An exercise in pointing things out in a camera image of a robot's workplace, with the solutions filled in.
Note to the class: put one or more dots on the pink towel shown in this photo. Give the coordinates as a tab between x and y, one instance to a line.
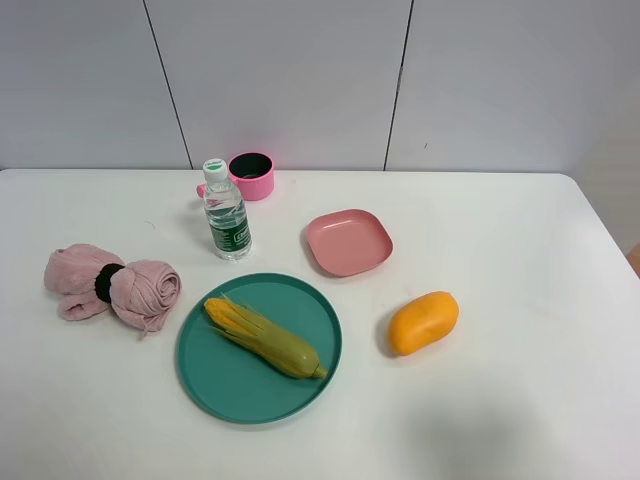
90	281

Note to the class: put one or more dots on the pink square plate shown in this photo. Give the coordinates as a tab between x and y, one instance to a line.
348	242

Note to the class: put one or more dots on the pink toy pot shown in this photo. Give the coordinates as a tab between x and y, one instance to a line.
251	172

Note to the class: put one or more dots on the clear plastic water bottle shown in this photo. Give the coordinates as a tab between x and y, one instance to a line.
225	210

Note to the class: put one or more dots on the toy corn cob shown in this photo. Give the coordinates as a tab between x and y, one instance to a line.
288	353

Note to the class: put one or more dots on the orange toy mango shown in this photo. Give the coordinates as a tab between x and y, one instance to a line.
422	322

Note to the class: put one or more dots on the teal round plate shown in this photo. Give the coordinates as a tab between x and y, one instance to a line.
233	384

